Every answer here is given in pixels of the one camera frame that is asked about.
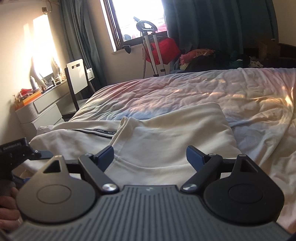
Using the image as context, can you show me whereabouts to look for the cream white sweatshirt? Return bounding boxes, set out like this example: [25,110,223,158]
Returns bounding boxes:
[30,102,240,187]

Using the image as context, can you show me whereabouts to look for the pile of colourful clothes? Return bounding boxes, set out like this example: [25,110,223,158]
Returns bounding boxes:
[170,49,264,73]

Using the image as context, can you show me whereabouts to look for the person's left hand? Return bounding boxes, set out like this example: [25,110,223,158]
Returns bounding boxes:
[0,187,22,232]

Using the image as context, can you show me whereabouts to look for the orange box on dresser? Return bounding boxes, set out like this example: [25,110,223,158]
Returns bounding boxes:
[15,90,42,110]

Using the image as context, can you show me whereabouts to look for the white drawer dresser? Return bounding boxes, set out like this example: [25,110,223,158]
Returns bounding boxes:
[16,81,70,141]

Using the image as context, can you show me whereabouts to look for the silver bottle on dresser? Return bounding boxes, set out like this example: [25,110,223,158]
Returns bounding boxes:
[30,76,39,91]

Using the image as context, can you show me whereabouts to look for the pink bed duvet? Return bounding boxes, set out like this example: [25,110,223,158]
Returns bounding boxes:
[73,68,295,232]

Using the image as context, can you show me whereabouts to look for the black and white chair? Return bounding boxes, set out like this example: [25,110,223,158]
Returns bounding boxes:
[59,59,95,121]

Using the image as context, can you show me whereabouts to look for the red bag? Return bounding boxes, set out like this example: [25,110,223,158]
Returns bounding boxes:
[149,37,181,65]

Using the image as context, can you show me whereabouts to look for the teal right curtain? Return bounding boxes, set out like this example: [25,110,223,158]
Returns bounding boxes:
[162,0,279,54]

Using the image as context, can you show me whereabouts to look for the teal curtain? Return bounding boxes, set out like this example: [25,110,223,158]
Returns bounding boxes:
[59,1,107,90]
[162,0,279,54]

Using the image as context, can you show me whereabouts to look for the white garment steamer stand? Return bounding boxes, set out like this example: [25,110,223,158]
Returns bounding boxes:
[133,16,167,78]

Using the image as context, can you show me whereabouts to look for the teal left curtain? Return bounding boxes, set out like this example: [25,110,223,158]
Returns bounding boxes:
[59,1,107,90]

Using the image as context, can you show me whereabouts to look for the window with dark frame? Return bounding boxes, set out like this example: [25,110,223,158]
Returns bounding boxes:
[100,0,167,52]

